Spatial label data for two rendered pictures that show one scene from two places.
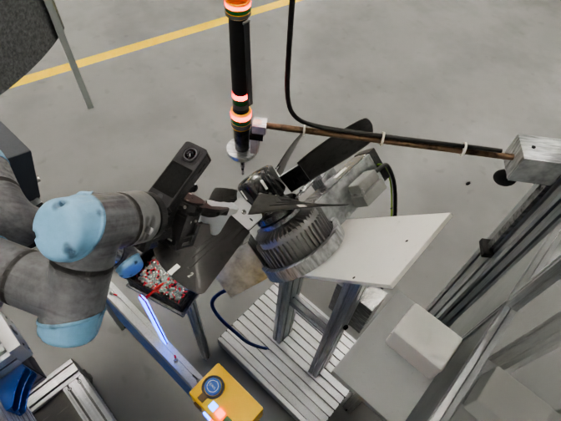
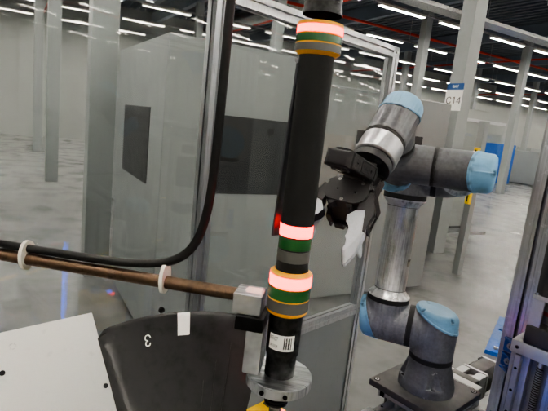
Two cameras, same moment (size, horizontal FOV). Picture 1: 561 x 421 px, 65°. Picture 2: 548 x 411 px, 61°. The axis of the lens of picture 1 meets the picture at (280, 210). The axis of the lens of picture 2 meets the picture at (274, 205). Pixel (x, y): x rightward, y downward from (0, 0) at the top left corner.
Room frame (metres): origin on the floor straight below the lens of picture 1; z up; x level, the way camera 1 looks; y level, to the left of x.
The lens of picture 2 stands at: (1.13, 0.12, 1.72)
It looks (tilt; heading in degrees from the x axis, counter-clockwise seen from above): 10 degrees down; 186
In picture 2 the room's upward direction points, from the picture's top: 6 degrees clockwise
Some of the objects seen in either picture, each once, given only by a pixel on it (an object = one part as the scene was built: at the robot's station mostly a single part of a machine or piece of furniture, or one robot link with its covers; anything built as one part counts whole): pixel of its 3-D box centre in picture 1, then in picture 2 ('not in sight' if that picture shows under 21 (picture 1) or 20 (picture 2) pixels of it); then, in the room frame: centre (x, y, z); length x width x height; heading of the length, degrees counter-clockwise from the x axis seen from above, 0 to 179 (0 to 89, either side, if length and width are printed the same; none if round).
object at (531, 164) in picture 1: (537, 160); not in sight; (0.65, -0.53, 1.54); 0.10 x 0.07 x 0.08; 87
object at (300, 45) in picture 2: (238, 11); (317, 49); (0.68, 0.10, 1.79); 0.04 x 0.04 x 0.01
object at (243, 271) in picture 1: (240, 265); not in sight; (0.62, 0.11, 0.98); 0.20 x 0.16 x 0.20; 52
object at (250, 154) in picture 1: (245, 136); (273, 338); (0.68, 0.09, 1.50); 0.09 x 0.07 x 0.10; 87
